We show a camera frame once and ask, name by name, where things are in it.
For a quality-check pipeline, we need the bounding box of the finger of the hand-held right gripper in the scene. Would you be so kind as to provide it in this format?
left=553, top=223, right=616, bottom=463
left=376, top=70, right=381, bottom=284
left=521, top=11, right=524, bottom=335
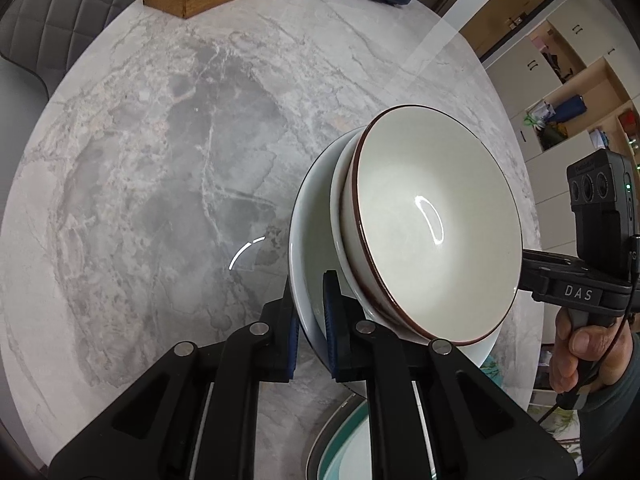
left=520, top=249, right=577, bottom=302

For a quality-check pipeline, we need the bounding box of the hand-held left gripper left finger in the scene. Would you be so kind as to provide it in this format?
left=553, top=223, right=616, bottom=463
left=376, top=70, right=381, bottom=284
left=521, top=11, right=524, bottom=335
left=47, top=277, right=303, bottom=480

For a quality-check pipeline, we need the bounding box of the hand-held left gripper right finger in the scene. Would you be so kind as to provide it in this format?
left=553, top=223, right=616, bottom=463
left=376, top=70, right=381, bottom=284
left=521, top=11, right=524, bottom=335
left=321, top=269, right=583, bottom=480

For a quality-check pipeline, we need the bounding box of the large white bowl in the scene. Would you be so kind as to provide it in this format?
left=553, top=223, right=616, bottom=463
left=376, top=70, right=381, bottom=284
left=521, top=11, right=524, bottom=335
left=288, top=127, right=501, bottom=368

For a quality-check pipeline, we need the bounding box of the teal floral plate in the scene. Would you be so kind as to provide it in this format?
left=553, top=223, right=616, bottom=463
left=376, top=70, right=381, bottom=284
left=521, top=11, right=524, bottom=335
left=310, top=350, right=502, bottom=480

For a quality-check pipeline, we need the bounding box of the cream bowl with brown rim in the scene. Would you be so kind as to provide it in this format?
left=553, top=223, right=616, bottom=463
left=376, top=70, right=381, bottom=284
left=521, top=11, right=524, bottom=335
left=329, top=105, right=525, bottom=347

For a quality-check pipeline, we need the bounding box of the person's right hand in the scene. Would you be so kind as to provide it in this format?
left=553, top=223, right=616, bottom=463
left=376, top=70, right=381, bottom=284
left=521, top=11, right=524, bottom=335
left=551, top=306, right=640, bottom=396

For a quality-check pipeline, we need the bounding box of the blue bag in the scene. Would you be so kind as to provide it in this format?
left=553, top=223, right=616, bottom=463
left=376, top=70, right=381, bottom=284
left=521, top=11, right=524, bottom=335
left=549, top=95, right=587, bottom=124

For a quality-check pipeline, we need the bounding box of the grey quilted chair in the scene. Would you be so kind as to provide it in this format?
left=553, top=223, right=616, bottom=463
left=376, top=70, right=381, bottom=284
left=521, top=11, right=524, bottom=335
left=0, top=0, right=147, bottom=161

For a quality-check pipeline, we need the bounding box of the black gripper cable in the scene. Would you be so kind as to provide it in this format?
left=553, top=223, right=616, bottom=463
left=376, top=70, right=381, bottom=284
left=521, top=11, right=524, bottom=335
left=537, top=234, right=640, bottom=426

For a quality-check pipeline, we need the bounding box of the beige wall cabinet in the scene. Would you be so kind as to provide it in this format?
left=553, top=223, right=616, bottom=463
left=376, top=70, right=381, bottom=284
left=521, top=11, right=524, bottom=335
left=482, top=0, right=640, bottom=401

